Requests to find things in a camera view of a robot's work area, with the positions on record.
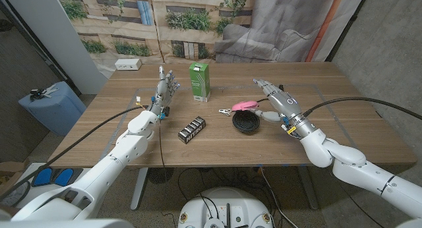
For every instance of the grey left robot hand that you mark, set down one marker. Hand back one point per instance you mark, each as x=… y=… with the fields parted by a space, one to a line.
x=162 y=93

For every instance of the green carton box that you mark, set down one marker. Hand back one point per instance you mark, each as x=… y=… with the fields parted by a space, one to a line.
x=199 y=81

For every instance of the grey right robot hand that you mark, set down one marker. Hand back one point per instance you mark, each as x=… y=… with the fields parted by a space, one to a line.
x=285 y=104

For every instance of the printed backdrop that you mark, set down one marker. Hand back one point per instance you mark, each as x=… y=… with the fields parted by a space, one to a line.
x=198 y=23

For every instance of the blue storage box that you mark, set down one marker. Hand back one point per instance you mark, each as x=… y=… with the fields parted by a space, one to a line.
x=52 y=111

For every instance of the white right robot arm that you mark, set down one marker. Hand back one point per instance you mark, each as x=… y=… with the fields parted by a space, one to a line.
x=356 y=170

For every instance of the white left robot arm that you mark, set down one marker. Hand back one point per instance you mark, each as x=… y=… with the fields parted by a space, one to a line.
x=108 y=167

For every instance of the black and white clamp tool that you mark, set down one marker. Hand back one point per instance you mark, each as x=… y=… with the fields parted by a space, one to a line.
x=39 y=93

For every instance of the white wall panel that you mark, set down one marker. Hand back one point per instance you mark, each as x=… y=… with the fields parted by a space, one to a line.
x=56 y=33

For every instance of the blue foot pedal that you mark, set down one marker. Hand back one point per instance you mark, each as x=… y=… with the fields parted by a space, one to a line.
x=64 y=177
x=43 y=177

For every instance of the black Nitro box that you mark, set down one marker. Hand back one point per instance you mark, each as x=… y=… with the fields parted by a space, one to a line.
x=192 y=130

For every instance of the pink mini sandwich press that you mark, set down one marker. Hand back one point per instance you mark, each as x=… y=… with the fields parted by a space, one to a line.
x=245 y=122

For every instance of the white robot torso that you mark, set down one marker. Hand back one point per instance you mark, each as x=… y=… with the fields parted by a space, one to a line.
x=225 y=208

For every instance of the white table leg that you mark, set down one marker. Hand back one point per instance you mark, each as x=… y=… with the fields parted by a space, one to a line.
x=138 y=188
x=308 y=188

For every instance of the white power strip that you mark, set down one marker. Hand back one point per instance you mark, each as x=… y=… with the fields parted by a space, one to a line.
x=128 y=64

